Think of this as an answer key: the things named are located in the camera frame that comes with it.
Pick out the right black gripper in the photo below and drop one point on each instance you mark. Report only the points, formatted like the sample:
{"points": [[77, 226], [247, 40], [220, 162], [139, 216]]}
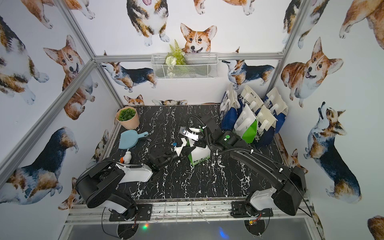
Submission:
{"points": [[198, 143]]}

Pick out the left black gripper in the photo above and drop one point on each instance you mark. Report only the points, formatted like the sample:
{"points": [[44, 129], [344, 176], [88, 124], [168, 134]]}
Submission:
{"points": [[169, 154]]}

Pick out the green white takeout bag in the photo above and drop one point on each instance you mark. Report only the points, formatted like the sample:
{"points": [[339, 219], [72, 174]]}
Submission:
{"points": [[192, 152]]}

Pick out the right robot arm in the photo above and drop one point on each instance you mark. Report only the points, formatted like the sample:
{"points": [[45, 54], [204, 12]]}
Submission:
{"points": [[288, 185]]}

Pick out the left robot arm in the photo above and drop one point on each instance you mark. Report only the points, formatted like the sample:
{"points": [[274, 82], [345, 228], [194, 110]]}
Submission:
{"points": [[99, 185]]}

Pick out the blue white bag left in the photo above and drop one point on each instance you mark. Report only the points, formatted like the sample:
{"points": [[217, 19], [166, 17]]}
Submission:
{"points": [[229, 109]]}

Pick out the blue white bag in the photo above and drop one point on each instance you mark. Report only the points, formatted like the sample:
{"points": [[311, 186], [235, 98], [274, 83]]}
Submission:
{"points": [[271, 117], [229, 109], [249, 97]]}

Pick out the blue white bag middle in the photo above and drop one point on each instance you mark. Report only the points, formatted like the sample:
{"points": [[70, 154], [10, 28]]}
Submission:
{"points": [[249, 97]]}

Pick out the blue white bag right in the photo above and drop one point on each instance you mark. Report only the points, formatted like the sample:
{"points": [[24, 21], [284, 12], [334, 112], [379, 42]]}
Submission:
{"points": [[271, 117]]}

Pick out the small white orange bottle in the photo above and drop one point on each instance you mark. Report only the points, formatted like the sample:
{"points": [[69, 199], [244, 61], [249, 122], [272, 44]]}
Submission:
{"points": [[126, 159]]}

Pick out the light blue dustpan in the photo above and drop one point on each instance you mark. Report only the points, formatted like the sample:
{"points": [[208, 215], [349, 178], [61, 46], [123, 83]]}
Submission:
{"points": [[129, 138]]}

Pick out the terracotta pot with plant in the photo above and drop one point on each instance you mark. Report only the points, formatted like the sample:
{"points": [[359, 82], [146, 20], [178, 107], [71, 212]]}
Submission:
{"points": [[128, 117]]}

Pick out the artificial fern with flower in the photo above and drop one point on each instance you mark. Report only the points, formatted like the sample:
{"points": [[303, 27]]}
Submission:
{"points": [[175, 61]]}

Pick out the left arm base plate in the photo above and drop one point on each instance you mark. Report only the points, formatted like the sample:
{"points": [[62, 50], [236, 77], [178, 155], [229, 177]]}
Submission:
{"points": [[142, 212]]}

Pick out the white wire wall basket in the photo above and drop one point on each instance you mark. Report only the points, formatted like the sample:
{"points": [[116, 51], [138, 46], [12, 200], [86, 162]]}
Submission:
{"points": [[193, 66]]}

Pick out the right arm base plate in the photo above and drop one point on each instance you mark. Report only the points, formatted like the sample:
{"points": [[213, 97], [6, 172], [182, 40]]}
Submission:
{"points": [[246, 210]]}

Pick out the aluminium frame rail front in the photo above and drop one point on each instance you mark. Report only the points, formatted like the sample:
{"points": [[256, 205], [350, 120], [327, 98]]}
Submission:
{"points": [[170, 211]]}

